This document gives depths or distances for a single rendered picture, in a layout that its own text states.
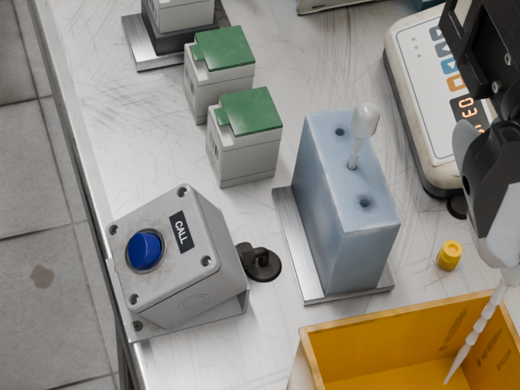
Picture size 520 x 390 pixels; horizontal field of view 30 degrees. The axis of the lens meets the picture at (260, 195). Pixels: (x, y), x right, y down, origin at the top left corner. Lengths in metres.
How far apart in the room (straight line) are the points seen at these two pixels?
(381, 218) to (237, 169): 0.15
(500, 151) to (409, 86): 0.45
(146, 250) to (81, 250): 1.11
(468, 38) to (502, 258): 0.10
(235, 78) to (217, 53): 0.02
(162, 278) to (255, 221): 0.13
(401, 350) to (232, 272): 0.12
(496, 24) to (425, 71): 0.44
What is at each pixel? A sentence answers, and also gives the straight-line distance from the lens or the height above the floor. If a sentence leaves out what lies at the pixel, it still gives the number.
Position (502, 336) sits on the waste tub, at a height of 0.96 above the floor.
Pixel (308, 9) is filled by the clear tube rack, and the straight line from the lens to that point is 0.89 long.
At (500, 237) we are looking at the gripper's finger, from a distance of 0.42.
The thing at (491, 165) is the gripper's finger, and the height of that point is 1.22.
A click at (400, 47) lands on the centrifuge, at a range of 0.83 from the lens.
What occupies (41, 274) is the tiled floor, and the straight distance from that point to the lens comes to 1.73.
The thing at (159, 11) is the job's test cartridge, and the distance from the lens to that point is 0.80.
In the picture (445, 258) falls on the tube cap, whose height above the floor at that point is 0.89.
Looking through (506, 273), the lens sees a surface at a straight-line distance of 0.47.
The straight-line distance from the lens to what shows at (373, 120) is 0.61.
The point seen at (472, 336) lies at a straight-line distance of 0.52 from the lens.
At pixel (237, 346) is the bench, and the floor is 0.88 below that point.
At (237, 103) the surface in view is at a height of 0.94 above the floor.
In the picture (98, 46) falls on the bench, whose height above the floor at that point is 0.87.
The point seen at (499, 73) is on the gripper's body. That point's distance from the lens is 0.38.
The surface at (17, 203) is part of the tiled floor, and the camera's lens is 1.82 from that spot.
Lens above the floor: 1.50
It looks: 56 degrees down
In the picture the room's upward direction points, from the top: 9 degrees clockwise
